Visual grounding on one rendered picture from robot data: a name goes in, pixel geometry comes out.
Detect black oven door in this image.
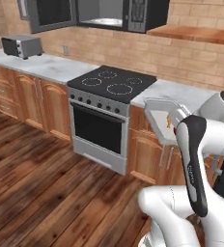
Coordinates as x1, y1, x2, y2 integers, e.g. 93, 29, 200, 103
70, 101, 127, 156

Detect white tupperware with meal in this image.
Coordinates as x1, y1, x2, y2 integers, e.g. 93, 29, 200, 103
144, 96, 192, 147

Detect wooden cupboard door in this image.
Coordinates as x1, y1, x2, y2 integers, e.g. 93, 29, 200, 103
14, 71, 42, 130
163, 144, 187, 187
40, 78, 72, 142
126, 128, 166, 185

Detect black and silver microwave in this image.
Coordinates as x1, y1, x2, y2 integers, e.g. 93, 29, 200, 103
76, 0, 171, 35

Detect black microwave door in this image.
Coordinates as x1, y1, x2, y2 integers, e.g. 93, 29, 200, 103
16, 0, 78, 35

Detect black glass hob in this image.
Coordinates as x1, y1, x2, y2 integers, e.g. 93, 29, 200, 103
66, 65, 158, 105

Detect silver toaster oven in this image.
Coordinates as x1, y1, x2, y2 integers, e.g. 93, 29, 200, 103
0, 34, 43, 61

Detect silver cupboard handle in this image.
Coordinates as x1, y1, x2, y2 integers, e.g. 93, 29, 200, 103
167, 146, 175, 171
159, 144, 167, 169

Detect wooden wall shelf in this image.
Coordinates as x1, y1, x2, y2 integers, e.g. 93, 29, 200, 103
147, 24, 224, 46

